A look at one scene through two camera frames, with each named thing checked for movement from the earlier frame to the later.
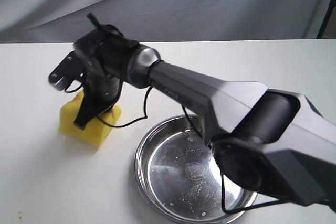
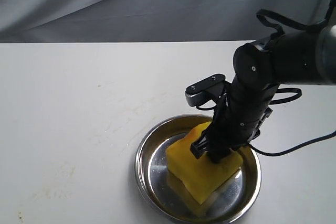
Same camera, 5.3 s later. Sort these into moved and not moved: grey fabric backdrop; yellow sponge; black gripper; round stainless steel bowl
Moved: black gripper; yellow sponge
Not moved: round stainless steel bowl; grey fabric backdrop
